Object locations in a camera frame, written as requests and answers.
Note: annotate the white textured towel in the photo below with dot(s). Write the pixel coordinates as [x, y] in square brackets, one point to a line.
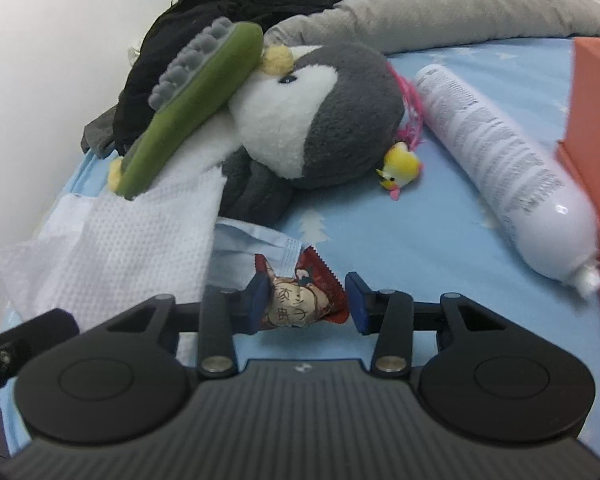
[130, 240]

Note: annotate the dark grey blanket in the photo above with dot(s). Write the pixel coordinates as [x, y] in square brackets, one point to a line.
[97, 137]

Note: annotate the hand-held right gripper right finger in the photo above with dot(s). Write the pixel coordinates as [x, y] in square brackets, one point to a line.
[355, 306]

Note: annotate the orange cardboard box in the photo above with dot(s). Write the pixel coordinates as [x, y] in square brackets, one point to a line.
[595, 160]

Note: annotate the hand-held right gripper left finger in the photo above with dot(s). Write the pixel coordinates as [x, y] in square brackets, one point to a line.
[260, 306]

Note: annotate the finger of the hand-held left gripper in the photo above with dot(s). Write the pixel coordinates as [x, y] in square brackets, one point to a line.
[35, 342]

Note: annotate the grey white penguin plush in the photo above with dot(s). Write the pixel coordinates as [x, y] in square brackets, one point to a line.
[340, 125]

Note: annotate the grey duvet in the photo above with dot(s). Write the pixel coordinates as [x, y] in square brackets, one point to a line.
[455, 5]

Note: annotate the blue star bedsheet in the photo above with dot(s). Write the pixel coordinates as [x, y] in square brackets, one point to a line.
[380, 240]

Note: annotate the red snack packet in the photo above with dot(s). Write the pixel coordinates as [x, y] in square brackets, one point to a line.
[305, 305]

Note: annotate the white squeeze tube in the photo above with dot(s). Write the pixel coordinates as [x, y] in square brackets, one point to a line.
[495, 160]

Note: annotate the green plush with grey bumps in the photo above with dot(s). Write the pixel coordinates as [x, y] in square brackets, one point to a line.
[190, 105]

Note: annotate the black clothing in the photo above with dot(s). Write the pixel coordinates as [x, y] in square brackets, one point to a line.
[220, 5]

